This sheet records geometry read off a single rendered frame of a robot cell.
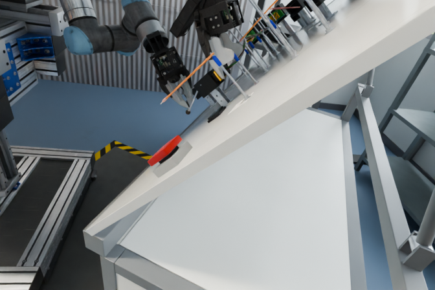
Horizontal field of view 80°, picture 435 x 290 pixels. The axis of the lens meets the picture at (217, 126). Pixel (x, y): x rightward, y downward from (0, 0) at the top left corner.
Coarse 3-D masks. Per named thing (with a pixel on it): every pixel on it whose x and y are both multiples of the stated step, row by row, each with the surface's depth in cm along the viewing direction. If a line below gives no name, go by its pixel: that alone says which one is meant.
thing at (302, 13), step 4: (292, 0) 92; (296, 0) 91; (300, 0) 93; (304, 0) 95; (288, 4) 94; (292, 4) 93; (296, 4) 95; (300, 4) 92; (288, 8) 95; (292, 8) 97; (296, 8) 96; (300, 8) 92; (288, 12) 95; (292, 12) 96; (296, 12) 94; (300, 12) 97; (304, 12) 95; (292, 16) 95; (300, 16) 96; (304, 16) 97; (308, 16) 96; (304, 20) 97; (308, 20) 97; (308, 24) 98
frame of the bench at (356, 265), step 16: (320, 112) 143; (352, 160) 109; (352, 176) 99; (352, 192) 91; (352, 208) 85; (352, 224) 79; (352, 240) 74; (112, 256) 59; (128, 256) 60; (352, 256) 70; (112, 272) 61; (128, 272) 57; (144, 272) 58; (160, 272) 58; (352, 272) 66; (112, 288) 65; (144, 288) 58; (160, 288) 56; (176, 288) 56; (192, 288) 56; (352, 288) 62
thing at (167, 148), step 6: (174, 138) 44; (180, 138) 45; (168, 144) 42; (174, 144) 43; (162, 150) 41; (168, 150) 42; (174, 150) 44; (156, 156) 42; (162, 156) 42; (168, 156) 43; (150, 162) 44; (156, 162) 43
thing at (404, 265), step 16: (352, 96) 132; (368, 96) 116; (352, 112) 136; (368, 112) 103; (368, 128) 91; (368, 144) 85; (368, 160) 80; (384, 160) 76; (384, 176) 69; (384, 192) 63; (384, 208) 60; (400, 208) 60; (384, 224) 58; (400, 224) 56; (384, 240) 55; (400, 240) 52; (400, 256) 49; (416, 256) 46; (432, 256) 44; (400, 272) 47; (416, 272) 46; (400, 288) 45; (416, 288) 44
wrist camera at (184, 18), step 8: (192, 0) 54; (200, 0) 53; (184, 8) 55; (192, 8) 55; (184, 16) 56; (192, 16) 57; (176, 24) 58; (184, 24) 57; (176, 32) 59; (184, 32) 60
